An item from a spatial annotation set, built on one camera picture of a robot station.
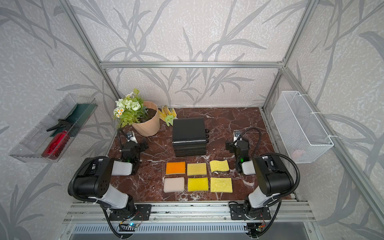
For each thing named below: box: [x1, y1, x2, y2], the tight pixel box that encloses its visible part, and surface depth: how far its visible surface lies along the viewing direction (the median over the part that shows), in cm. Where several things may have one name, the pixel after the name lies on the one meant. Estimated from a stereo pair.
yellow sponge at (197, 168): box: [187, 162, 207, 176], surface depth 90 cm
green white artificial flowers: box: [113, 88, 149, 128], surface depth 82 cm
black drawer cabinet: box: [172, 117, 207, 157], surface depth 84 cm
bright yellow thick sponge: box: [187, 177, 209, 192], surface depth 84 cm
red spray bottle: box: [41, 130, 70, 160], surface depth 60 cm
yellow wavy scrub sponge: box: [209, 159, 230, 173], surface depth 90 cm
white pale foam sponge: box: [163, 177, 185, 193], surface depth 83 cm
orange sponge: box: [166, 161, 186, 175], surface depth 90 cm
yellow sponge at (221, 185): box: [210, 177, 233, 193], surface depth 84 cm
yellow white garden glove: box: [158, 105, 177, 120], surface depth 121 cm
